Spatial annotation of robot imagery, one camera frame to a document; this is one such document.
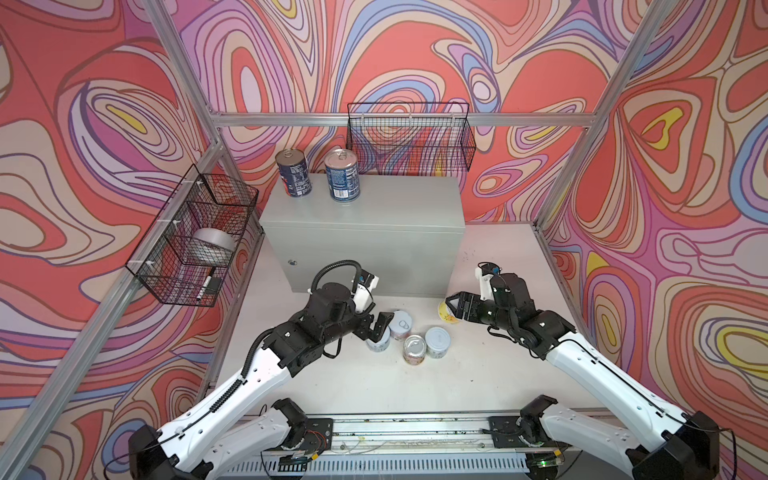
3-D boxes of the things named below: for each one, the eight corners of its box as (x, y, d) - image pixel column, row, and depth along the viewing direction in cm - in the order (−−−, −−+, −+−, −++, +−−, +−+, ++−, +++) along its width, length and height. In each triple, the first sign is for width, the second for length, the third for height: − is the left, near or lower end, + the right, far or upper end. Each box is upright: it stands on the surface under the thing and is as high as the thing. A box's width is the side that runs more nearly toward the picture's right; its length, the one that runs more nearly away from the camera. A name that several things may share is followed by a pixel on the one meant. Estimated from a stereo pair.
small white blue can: (426, 358, 86) (428, 353, 82) (424, 332, 91) (425, 326, 87) (450, 358, 86) (452, 352, 82) (446, 332, 91) (448, 326, 87)
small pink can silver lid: (402, 365, 86) (403, 357, 81) (402, 343, 90) (403, 334, 85) (425, 365, 86) (427, 357, 81) (423, 343, 90) (425, 334, 85)
